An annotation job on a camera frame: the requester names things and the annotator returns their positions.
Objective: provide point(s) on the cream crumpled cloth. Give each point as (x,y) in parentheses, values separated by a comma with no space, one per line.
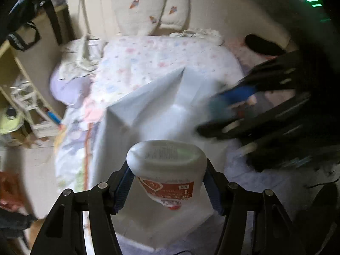
(79,55)

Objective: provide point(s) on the floral quilted pillow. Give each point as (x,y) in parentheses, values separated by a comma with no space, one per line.
(148,55)

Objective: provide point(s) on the large cream printed pillow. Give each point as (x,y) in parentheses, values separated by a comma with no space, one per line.
(138,2)

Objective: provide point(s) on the wooden shelf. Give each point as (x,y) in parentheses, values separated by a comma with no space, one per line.
(18,63)

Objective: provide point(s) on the red plastic bag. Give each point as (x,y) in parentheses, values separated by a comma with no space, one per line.
(10,191)

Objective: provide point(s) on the white frilly cloth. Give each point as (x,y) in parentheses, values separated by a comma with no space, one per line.
(196,35)

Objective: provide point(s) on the white shirt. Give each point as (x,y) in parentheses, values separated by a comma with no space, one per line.
(148,103)

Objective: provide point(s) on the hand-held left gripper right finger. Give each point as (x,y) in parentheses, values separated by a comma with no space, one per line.
(213,191)

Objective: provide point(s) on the white lotion bottle red cap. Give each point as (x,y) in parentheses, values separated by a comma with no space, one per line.
(164,159)

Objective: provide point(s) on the yellow-green shoe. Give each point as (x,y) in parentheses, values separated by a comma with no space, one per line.
(10,123)

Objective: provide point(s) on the black pink sleep mask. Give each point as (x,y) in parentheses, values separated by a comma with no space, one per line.
(263,45)

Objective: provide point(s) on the cream bed headboard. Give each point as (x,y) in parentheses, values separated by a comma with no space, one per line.
(217,5)

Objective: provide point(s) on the lavender pillow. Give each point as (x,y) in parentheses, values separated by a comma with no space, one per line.
(66,90)

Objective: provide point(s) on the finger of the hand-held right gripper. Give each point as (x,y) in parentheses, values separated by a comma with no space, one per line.
(252,123)
(239,95)

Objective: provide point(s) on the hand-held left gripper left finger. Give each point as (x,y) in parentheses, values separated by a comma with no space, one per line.
(122,191)

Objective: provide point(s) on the narrow cream printed pillow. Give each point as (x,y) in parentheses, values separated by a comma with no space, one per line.
(175,0)

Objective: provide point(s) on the printed cartoon blanket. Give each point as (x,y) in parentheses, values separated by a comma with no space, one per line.
(71,148)

